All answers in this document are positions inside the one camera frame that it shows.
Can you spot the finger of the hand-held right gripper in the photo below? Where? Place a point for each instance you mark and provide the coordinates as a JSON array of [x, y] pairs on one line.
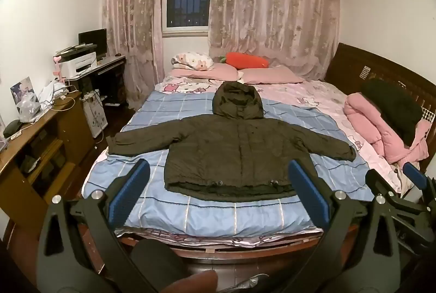
[[414, 173], [376, 179]]

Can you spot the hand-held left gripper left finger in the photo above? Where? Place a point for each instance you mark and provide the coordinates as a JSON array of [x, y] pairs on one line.
[[131, 190]]

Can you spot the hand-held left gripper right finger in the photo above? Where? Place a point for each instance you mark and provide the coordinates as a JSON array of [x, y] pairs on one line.
[[308, 192]]

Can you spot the dark green hooded jacket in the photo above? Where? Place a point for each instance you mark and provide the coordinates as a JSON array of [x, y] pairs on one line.
[[231, 150]]

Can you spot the pink folded quilt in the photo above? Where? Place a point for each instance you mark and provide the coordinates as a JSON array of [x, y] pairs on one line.
[[371, 129]]

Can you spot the white dotted sheet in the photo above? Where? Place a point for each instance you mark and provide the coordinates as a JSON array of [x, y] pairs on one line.
[[428, 115]]

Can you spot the blue checked bed sheet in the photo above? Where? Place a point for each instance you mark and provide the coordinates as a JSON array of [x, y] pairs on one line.
[[190, 211]]

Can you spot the black garment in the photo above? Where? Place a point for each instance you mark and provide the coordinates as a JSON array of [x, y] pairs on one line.
[[395, 109]]

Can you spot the pink cartoon cat bed sheet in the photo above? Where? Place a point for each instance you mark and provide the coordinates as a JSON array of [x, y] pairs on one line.
[[306, 95]]

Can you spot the brown wooden cabinet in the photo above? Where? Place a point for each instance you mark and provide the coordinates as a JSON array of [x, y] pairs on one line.
[[44, 143]]

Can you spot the white dotted sticker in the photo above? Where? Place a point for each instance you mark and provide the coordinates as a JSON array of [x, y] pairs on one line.
[[364, 72]]

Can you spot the black computer desk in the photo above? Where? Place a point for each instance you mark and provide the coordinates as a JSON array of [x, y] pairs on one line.
[[109, 75]]

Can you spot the dark wooden headboard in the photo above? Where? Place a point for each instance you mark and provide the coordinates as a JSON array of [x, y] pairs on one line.
[[344, 64]]

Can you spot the pink pillow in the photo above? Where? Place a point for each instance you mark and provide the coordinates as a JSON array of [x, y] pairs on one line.
[[207, 72], [272, 75]]

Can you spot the pile of white papers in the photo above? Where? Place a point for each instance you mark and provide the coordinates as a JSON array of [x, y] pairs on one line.
[[51, 90]]

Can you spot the clear plastic bag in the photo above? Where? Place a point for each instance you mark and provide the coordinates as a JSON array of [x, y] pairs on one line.
[[29, 109]]

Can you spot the dark pouch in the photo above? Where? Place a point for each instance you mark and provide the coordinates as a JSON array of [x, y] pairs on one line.
[[12, 127]]

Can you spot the white printer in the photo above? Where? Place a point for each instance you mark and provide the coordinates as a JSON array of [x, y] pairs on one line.
[[79, 65]]

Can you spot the pink desk lamp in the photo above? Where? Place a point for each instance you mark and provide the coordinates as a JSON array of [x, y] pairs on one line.
[[59, 68]]

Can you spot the white floral pillow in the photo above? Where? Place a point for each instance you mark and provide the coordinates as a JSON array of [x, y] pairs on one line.
[[192, 60]]

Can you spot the orange carrot plush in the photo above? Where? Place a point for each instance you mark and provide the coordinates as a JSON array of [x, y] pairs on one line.
[[247, 60]]

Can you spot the black computer monitor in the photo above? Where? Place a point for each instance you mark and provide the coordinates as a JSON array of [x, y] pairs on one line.
[[92, 41]]

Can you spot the pink floral lace curtain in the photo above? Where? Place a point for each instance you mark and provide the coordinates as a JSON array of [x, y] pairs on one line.
[[133, 24], [272, 13]]

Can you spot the wooden bed frame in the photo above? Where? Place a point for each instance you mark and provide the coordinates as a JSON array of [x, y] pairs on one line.
[[211, 250]]

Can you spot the photo frame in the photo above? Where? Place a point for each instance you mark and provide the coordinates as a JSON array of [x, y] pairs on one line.
[[21, 90]]

